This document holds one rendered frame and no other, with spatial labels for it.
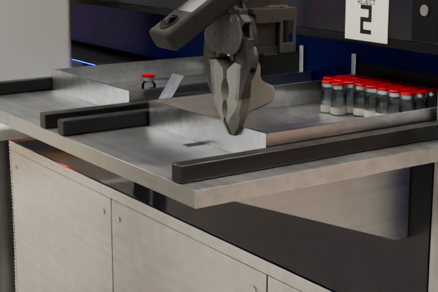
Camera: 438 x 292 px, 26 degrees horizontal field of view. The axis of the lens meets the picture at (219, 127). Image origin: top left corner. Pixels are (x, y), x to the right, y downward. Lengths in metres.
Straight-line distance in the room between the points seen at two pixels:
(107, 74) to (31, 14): 0.36
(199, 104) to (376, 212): 0.29
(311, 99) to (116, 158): 0.43
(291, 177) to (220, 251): 0.67
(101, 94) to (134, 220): 0.57
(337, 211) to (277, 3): 0.28
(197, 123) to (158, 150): 0.07
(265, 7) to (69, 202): 1.22
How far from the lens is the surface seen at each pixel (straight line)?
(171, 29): 1.04
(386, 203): 1.28
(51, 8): 1.97
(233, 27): 1.08
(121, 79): 1.65
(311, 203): 1.19
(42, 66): 1.98
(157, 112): 1.27
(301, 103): 1.44
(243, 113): 1.10
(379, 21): 1.32
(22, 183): 2.48
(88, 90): 1.48
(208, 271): 1.75
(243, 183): 1.01
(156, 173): 1.05
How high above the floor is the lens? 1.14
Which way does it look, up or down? 12 degrees down
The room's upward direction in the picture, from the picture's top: straight up
